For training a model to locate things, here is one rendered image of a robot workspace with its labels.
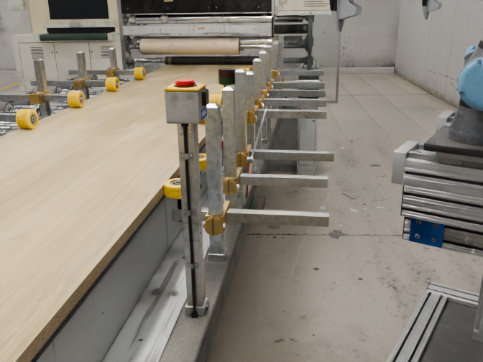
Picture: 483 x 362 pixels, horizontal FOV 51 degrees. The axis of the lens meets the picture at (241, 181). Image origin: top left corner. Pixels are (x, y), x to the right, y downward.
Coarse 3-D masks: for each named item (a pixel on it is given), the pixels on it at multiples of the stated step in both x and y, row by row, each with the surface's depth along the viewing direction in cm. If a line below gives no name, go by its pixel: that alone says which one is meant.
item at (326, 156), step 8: (256, 152) 186; (264, 152) 186; (272, 152) 186; (280, 152) 185; (288, 152) 185; (296, 152) 184; (304, 152) 184; (312, 152) 184; (320, 152) 184; (328, 152) 184; (304, 160) 185; (312, 160) 184; (320, 160) 184; (328, 160) 184
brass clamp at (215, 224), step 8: (224, 200) 147; (224, 208) 141; (208, 216) 137; (216, 216) 136; (224, 216) 138; (208, 224) 135; (216, 224) 135; (224, 224) 136; (208, 232) 136; (216, 232) 136
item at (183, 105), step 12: (204, 84) 103; (168, 96) 99; (180, 96) 99; (192, 96) 99; (168, 108) 100; (180, 108) 100; (192, 108) 100; (168, 120) 101; (180, 120) 101; (192, 120) 100
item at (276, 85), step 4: (276, 84) 277; (280, 84) 276; (284, 84) 276; (288, 84) 276; (292, 84) 276; (296, 84) 275; (300, 84) 275; (304, 84) 275; (308, 84) 274; (312, 84) 274; (316, 84) 274; (320, 84) 273; (324, 84) 273
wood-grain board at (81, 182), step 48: (96, 96) 279; (144, 96) 277; (0, 144) 185; (48, 144) 184; (96, 144) 183; (144, 144) 182; (0, 192) 138; (48, 192) 137; (96, 192) 137; (144, 192) 136; (0, 240) 110; (48, 240) 110; (96, 240) 109; (0, 288) 91; (48, 288) 91; (0, 336) 78; (48, 336) 81
